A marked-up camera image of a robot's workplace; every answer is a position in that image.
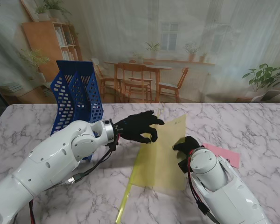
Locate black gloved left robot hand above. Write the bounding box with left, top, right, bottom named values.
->
left=114, top=110, right=165, bottom=144

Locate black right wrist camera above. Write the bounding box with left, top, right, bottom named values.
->
left=178, top=158, right=190, bottom=174

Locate yellow-green translucent file folder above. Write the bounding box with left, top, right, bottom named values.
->
left=129, top=102, right=187, bottom=191

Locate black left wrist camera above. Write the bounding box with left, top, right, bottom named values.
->
left=106, top=139, right=122, bottom=152

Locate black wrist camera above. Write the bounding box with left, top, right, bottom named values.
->
left=106, top=139, right=122, bottom=152
left=178, top=158, right=190, bottom=174

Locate printed room scene backdrop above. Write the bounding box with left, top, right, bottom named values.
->
left=0, top=0, right=280, bottom=105

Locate pink paper receipt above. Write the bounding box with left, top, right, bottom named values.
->
left=203, top=142, right=241, bottom=168

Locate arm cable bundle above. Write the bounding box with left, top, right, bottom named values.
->
left=186, top=151, right=216, bottom=222
left=29, top=137, right=122, bottom=224

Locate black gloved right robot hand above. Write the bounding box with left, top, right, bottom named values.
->
left=172, top=136, right=202, bottom=156

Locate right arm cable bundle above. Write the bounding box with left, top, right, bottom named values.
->
left=186, top=151, right=216, bottom=222

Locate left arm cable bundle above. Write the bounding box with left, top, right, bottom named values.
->
left=29, top=137, right=122, bottom=224

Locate blue perforated plastic file rack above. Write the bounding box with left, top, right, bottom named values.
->
left=50, top=60, right=104, bottom=161

